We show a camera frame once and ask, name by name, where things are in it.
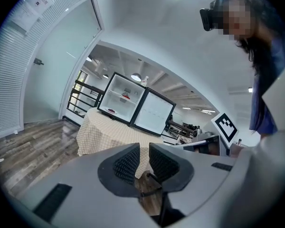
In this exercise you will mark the white plate of red food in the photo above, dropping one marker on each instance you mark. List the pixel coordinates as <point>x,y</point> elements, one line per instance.
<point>126,95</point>
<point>111,110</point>

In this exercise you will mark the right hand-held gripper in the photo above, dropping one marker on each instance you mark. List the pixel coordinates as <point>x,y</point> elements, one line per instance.
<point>225,127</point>

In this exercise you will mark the white plastic bottle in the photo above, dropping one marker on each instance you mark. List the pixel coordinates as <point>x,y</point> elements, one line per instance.
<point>145,80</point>

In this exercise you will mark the black metal railing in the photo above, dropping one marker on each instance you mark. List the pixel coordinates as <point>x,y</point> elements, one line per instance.
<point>82,98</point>

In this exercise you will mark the black mini fridge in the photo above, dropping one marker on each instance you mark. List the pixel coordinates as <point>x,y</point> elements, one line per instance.
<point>154,114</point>

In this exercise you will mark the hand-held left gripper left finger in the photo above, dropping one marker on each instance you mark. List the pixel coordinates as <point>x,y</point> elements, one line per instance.
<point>123,167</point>

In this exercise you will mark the person's blue shirt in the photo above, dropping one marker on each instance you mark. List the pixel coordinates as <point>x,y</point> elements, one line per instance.
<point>263,98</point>

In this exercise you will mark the black head-worn camera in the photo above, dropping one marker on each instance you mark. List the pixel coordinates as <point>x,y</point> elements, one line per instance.
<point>208,19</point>

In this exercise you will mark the round pendant lamp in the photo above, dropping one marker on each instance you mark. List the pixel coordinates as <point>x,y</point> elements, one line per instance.
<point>105,76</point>
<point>135,77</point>
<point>88,59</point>

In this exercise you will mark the frosted glass door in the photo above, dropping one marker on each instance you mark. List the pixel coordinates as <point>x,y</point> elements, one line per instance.
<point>61,65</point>

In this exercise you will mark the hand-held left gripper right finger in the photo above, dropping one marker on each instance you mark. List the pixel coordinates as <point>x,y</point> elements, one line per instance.
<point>167,167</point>

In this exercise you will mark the round table with checkered tablecloth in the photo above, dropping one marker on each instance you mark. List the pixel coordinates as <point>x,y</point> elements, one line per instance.
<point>102,132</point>

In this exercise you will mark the black workshop equipment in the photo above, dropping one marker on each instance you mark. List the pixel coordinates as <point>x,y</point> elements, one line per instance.
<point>183,128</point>

